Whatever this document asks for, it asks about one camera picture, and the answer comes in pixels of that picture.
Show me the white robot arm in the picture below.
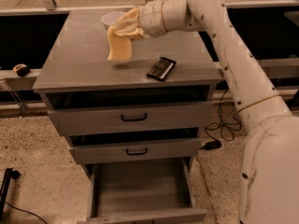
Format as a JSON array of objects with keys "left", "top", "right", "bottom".
[{"left": 116, "top": 0, "right": 299, "bottom": 224}]

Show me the black power cable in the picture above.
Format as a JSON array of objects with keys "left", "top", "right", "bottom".
[{"left": 204, "top": 89, "right": 243, "bottom": 142}]

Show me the black drawer handle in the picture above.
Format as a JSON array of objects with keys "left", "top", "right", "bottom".
[
  {"left": 121, "top": 113, "right": 148, "bottom": 122},
  {"left": 126, "top": 147, "right": 148, "bottom": 156}
]

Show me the black yellow tape measure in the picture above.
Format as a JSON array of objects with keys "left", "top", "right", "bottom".
[{"left": 13, "top": 63, "right": 30, "bottom": 77}]

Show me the grey drawer cabinet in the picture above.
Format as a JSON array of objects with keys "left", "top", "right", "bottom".
[{"left": 32, "top": 7, "right": 222, "bottom": 224}]

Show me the black top drawer handle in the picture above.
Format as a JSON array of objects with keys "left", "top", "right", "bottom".
[{"left": 121, "top": 113, "right": 148, "bottom": 122}]

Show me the black stand leg left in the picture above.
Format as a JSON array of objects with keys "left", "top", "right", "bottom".
[{"left": 0, "top": 168, "right": 21, "bottom": 219}]

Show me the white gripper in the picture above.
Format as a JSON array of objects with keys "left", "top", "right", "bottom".
[{"left": 114, "top": 0, "right": 167, "bottom": 39}]

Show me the grey drawer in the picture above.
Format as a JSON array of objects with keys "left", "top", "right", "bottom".
[
  {"left": 78, "top": 158, "right": 206, "bottom": 224},
  {"left": 69, "top": 138, "right": 201, "bottom": 164},
  {"left": 49, "top": 102, "right": 212, "bottom": 136}
]

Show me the grey top drawer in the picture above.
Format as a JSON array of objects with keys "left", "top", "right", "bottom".
[{"left": 49, "top": 102, "right": 212, "bottom": 136}]

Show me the white ceramic bowl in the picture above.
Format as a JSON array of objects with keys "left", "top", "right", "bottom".
[{"left": 101, "top": 12, "right": 124, "bottom": 30}]

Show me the black power adapter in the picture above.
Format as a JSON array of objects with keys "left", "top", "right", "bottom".
[{"left": 203, "top": 140, "right": 221, "bottom": 150}]

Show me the grey bottom drawer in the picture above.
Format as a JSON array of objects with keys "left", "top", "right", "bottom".
[{"left": 78, "top": 158, "right": 206, "bottom": 224}]

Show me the yellow sponge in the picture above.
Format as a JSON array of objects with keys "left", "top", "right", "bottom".
[{"left": 107, "top": 25, "right": 132, "bottom": 61}]

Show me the black middle drawer handle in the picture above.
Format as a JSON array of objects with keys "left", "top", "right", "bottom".
[{"left": 126, "top": 147, "right": 148, "bottom": 156}]

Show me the grey middle drawer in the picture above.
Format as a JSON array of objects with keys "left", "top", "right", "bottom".
[{"left": 69, "top": 138, "right": 201, "bottom": 164}]

